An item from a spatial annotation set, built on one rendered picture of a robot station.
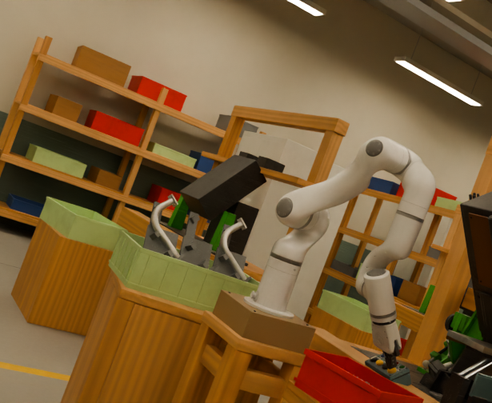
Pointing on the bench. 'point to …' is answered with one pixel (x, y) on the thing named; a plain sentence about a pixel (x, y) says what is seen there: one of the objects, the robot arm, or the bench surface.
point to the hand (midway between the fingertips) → (390, 361)
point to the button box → (391, 373)
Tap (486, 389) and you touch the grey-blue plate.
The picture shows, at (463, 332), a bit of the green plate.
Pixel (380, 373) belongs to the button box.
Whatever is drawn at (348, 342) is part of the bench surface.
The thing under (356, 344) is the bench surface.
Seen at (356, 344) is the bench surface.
